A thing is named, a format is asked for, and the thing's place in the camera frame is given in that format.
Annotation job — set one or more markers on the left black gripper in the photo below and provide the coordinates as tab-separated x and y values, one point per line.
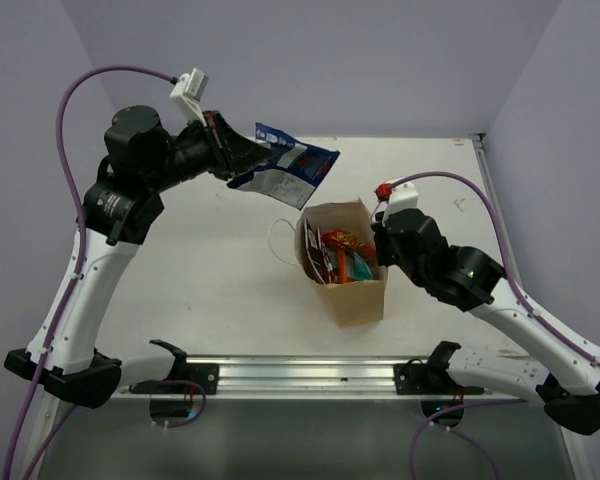
240	153

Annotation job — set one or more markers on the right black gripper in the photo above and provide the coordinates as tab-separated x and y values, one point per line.
380	234

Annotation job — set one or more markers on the teal Fox's candy bag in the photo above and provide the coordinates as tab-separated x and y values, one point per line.
360	270

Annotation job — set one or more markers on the orange snack packet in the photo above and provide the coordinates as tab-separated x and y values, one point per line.
345	267

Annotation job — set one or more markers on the small red snack packet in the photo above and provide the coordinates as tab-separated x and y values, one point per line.
340	239

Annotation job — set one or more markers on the blue snack bag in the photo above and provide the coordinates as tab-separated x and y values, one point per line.
292	174

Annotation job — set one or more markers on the brown paper bag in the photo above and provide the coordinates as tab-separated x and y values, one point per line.
358	302

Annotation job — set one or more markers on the red Doritos chip bag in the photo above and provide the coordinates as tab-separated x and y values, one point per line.
330	265

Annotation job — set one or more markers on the brown chip bag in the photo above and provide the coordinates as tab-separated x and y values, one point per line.
312	246

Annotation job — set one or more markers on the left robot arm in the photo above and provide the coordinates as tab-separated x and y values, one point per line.
143	160

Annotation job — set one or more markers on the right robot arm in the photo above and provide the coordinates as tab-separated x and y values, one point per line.
562	371

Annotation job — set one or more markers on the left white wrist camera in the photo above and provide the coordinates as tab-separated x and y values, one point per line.
187	93

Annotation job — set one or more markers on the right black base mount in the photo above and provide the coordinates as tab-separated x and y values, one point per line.
431	380

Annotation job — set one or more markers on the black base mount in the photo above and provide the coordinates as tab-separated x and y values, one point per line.
162	368
431	380

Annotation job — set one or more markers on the aluminium front rail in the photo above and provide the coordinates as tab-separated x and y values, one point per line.
305	375

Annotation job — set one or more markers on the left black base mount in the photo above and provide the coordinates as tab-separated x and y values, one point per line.
162	368

